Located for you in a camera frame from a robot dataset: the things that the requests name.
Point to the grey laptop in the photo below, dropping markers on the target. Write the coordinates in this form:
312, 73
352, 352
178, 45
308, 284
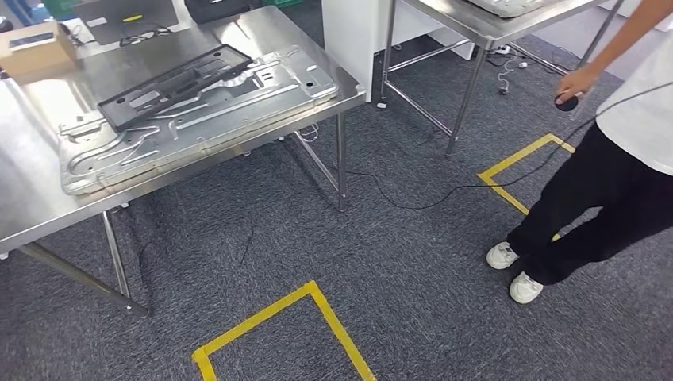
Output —
152, 13

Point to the stainless steel workbench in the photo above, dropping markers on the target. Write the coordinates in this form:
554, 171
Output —
31, 184

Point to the stamped sheet metal panel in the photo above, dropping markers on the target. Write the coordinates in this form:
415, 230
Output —
210, 131
504, 8

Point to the white power strip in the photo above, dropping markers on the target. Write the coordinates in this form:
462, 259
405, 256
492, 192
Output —
503, 49

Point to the black hard case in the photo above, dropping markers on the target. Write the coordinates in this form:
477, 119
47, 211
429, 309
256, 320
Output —
215, 10

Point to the black round handheld controller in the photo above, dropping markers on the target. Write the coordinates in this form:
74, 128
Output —
567, 104

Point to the green plastic crate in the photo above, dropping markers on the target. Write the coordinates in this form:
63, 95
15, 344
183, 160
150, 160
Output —
58, 6
281, 2

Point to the white phone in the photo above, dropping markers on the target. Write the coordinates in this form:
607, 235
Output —
31, 40

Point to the person's hand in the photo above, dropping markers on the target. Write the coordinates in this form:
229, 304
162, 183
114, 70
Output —
576, 81

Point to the black plastic plate frame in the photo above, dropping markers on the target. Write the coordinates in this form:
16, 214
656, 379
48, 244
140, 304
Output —
118, 120

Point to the cardboard box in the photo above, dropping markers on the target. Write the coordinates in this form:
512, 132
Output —
37, 60

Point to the stainless steel table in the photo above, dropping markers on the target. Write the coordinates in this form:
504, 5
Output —
468, 16

